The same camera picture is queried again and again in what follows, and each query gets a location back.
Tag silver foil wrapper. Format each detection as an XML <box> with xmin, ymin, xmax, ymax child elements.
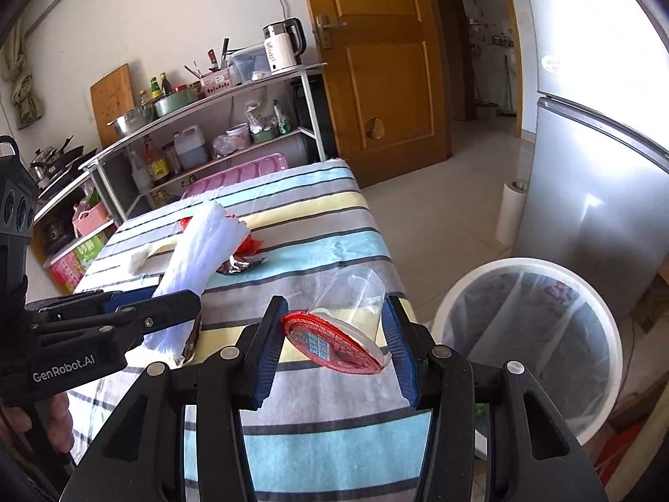
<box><xmin>217</xmin><ymin>254</ymin><xmax>270</xmax><ymax>275</ymax></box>

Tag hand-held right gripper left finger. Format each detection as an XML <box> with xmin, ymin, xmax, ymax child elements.
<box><xmin>63</xmin><ymin>295</ymin><xmax>289</xmax><ymax>502</ymax></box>

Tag steel bowl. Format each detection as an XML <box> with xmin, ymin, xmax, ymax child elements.
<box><xmin>107</xmin><ymin>107</ymin><xmax>158</xmax><ymax>137</ymax></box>

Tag white paper roll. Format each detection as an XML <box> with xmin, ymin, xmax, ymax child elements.
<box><xmin>495</xmin><ymin>180</ymin><xmax>530</xmax><ymax>246</ymax></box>

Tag steel pot with lid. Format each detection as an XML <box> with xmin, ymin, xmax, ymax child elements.
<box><xmin>28</xmin><ymin>146</ymin><xmax>58</xmax><ymax>181</ymax></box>

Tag pink utensil basket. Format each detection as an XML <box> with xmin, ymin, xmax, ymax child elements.
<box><xmin>201</xmin><ymin>68</ymin><xmax>236</xmax><ymax>99</ymax></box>

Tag broom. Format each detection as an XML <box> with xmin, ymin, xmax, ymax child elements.
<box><xmin>502</xmin><ymin>52</ymin><xmax>516</xmax><ymax>113</ymax></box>

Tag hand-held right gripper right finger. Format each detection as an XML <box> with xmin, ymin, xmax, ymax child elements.
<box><xmin>381</xmin><ymin>295</ymin><xmax>610</xmax><ymax>502</ymax></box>

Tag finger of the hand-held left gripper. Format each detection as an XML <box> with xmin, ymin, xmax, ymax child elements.
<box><xmin>26</xmin><ymin>292</ymin><xmax>158</xmax><ymax>325</ymax></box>
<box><xmin>31</xmin><ymin>289</ymin><xmax>203</xmax><ymax>348</ymax></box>

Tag red paper bag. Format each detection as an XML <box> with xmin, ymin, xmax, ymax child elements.
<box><xmin>590</xmin><ymin>418</ymin><xmax>659</xmax><ymax>476</ymax></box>

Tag white rim trash bin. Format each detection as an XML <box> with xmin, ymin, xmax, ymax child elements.
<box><xmin>431</xmin><ymin>257</ymin><xmax>624</xmax><ymax>443</ymax></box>

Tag beige hanging cloth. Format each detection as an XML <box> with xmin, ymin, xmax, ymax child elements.
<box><xmin>0</xmin><ymin>15</ymin><xmax>37</xmax><ymax>131</ymax></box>

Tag person's left hand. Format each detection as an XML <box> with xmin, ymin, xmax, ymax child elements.
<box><xmin>0</xmin><ymin>392</ymin><xmax>72</xmax><ymax>451</ymax></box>

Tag white electric kettle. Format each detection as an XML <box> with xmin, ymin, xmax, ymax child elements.
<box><xmin>263</xmin><ymin>17</ymin><xmax>306</xmax><ymax>75</ymax></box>

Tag pink storage basket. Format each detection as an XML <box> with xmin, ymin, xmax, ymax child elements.
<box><xmin>72</xmin><ymin>200</ymin><xmax>110</xmax><ymax>238</ymax></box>

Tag knotted food bags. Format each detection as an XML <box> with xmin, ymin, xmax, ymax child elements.
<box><xmin>245</xmin><ymin>99</ymin><xmax>294</xmax><ymax>142</ymax></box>

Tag oil jug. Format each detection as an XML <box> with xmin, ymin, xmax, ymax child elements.
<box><xmin>174</xmin><ymin>124</ymin><xmax>211</xmax><ymax>171</ymax></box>

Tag wooden cutting board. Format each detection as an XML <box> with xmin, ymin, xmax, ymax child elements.
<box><xmin>90</xmin><ymin>63</ymin><xmax>138</xmax><ymax>150</ymax></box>

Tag wooden door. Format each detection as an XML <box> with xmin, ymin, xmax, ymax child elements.
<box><xmin>297</xmin><ymin>0</ymin><xmax>453</xmax><ymax>189</ymax></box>

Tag red snack wrapper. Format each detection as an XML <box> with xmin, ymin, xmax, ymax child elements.
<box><xmin>180</xmin><ymin>214</ymin><xmax>265</xmax><ymax>257</ymax></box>

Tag colourful printed carton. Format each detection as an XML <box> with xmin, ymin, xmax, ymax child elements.
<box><xmin>49</xmin><ymin>235</ymin><xmax>113</xmax><ymax>294</ymax></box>

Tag metal shelf rack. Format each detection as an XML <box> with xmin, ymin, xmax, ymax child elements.
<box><xmin>86</xmin><ymin>61</ymin><xmax>330</xmax><ymax>231</ymax></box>

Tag brown door frame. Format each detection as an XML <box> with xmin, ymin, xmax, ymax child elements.
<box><xmin>431</xmin><ymin>0</ymin><xmax>523</xmax><ymax>139</ymax></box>

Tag clear cup red lid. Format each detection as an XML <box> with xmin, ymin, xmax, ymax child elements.
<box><xmin>282</xmin><ymin>266</ymin><xmax>393</xmax><ymax>376</ymax></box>

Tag clear storage box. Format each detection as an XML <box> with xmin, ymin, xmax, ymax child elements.
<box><xmin>230</xmin><ymin>44</ymin><xmax>273</xmax><ymax>85</ymax></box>

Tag striped blanket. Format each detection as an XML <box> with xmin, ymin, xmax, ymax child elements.
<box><xmin>68</xmin><ymin>159</ymin><xmax>434</xmax><ymax>502</ymax></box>

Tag white plastic bag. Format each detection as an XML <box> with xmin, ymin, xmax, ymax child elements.
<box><xmin>140</xmin><ymin>201</ymin><xmax>249</xmax><ymax>361</ymax></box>

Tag green pot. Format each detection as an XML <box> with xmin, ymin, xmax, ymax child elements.
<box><xmin>154</xmin><ymin>86</ymin><xmax>200</xmax><ymax>118</ymax></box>

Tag black frying pan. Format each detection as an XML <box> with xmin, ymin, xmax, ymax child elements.
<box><xmin>31</xmin><ymin>136</ymin><xmax>87</xmax><ymax>179</ymax></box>

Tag dark foil wrapper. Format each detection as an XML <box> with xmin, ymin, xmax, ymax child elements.
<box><xmin>178</xmin><ymin>314</ymin><xmax>204</xmax><ymax>367</ymax></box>

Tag pink plastic tray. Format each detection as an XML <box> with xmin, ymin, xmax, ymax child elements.
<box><xmin>183</xmin><ymin>153</ymin><xmax>288</xmax><ymax>200</ymax></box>

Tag silver refrigerator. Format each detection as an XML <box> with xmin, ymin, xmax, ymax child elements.
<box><xmin>515</xmin><ymin>0</ymin><xmax>669</xmax><ymax>320</ymax></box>

